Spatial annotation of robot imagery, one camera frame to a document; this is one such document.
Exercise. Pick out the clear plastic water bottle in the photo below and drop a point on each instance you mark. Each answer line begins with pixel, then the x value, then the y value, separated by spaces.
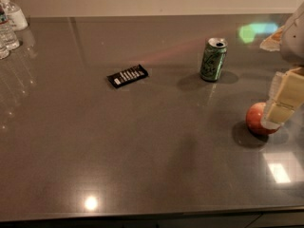
pixel 7 35

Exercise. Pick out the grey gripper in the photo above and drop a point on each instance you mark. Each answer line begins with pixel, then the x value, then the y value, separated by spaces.
pixel 294 42

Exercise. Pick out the red apple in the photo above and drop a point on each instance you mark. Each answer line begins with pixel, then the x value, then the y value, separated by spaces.
pixel 253 120

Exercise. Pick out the black rxbar chocolate wrapper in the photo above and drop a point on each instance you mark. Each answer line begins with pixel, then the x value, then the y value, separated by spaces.
pixel 127 76

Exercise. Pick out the white hand sanitizer bottle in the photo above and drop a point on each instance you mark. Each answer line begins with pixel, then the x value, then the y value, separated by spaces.
pixel 15 15

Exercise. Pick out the green soda can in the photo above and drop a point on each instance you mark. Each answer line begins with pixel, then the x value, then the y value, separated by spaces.
pixel 213 59

